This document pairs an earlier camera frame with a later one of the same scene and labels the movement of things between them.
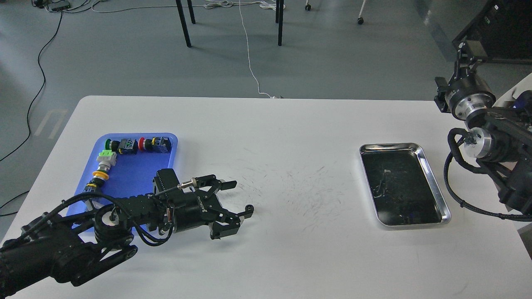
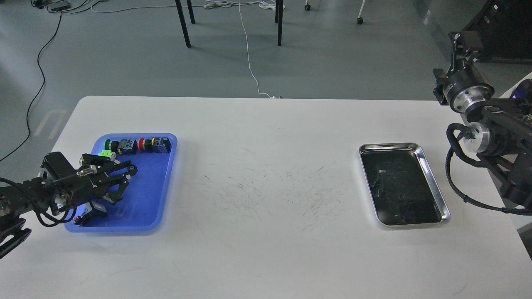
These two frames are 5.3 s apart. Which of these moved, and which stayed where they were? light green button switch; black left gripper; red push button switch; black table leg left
Moved: black left gripper
Stayed: black table leg left; red push button switch; light green button switch
